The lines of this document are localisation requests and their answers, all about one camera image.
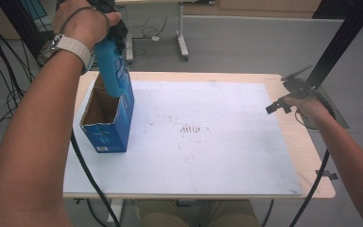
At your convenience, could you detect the white table leg with castor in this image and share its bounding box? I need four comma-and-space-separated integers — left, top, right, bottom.
175, 0, 190, 62

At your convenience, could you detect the grey metal table clip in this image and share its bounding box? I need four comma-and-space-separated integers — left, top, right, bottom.
316, 169, 338, 181

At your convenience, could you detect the person's left hand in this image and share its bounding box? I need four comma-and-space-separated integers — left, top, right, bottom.
52, 0, 122, 51

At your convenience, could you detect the left hand-held gripper black cable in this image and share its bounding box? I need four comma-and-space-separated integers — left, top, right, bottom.
70, 131, 121, 227

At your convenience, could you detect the light wooden table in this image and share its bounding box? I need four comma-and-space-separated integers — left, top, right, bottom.
62, 71, 337, 201

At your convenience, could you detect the black metal stand post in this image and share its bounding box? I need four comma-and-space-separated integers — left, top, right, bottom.
305, 0, 363, 91
0, 0, 46, 60

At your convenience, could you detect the person's leg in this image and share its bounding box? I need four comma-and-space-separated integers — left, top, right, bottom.
206, 199, 261, 227
134, 199, 199, 227

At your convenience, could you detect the wooden cabinet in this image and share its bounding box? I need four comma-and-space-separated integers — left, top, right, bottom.
182, 0, 323, 19

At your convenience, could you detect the black cable loop on floor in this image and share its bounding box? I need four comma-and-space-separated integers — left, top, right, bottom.
134, 17, 168, 41

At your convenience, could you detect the blue cardboard box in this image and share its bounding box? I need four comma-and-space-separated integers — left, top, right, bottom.
79, 73, 136, 154

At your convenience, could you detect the thin white table leg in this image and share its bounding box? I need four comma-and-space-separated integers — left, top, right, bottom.
124, 29, 134, 63

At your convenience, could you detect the wristwatch with white strap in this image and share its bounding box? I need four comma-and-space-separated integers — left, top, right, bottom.
37, 33, 95, 76

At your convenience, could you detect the person's left leg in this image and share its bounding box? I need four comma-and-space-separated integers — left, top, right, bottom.
134, 199, 199, 227

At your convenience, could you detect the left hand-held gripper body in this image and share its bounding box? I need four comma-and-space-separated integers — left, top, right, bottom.
86, 0, 130, 39

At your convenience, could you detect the person's right leg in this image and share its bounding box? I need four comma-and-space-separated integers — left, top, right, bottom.
206, 199, 261, 227

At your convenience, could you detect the tangle of black cables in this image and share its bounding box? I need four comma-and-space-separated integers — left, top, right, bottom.
0, 9, 36, 162

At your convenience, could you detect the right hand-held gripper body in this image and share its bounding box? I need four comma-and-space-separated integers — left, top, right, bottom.
280, 64, 315, 98

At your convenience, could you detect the right hand-held gripper black cable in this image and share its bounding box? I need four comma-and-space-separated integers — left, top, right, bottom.
294, 90, 337, 227

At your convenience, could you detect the person's right hand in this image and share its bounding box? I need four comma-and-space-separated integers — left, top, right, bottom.
282, 96, 329, 127

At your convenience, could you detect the thin black wrist cord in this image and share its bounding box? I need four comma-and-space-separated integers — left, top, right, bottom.
58, 5, 112, 36

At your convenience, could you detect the white board mat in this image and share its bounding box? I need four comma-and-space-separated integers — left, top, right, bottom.
63, 80, 303, 198

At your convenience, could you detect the black cable under table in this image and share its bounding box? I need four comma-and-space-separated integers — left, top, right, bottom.
261, 199, 275, 227

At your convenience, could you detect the hand-held gripper black cable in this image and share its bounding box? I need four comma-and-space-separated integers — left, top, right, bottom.
294, 90, 337, 227
70, 131, 121, 227

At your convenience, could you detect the blue bottle with white cap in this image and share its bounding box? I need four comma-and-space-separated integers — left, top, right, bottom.
94, 38, 130, 98

